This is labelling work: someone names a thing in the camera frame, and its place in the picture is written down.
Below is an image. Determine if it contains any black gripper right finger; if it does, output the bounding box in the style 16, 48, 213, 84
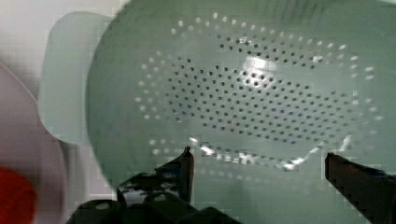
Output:
325, 153, 396, 224

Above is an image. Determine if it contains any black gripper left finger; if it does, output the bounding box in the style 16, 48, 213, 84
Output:
117, 147, 194, 205

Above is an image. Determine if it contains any green oval plastic strainer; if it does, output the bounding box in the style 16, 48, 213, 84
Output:
39, 0, 395, 224

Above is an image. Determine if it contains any red ketchup bottle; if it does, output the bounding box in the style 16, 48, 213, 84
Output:
0, 168, 36, 224

